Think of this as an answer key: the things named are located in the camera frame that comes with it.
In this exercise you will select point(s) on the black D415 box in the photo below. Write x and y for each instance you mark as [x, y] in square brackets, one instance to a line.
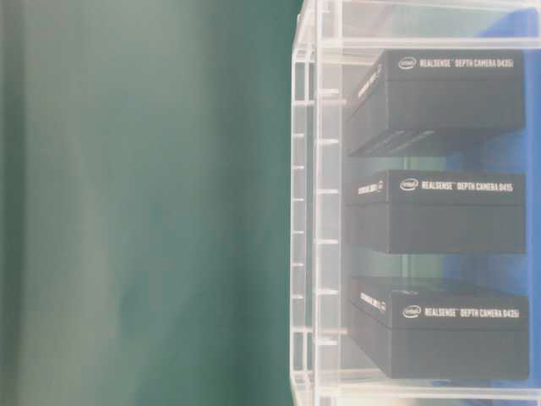
[398, 211]

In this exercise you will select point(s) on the green table cloth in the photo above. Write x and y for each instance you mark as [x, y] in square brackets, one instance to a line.
[145, 195]

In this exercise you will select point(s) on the clear plastic storage case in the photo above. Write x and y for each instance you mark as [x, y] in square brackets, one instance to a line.
[335, 44]

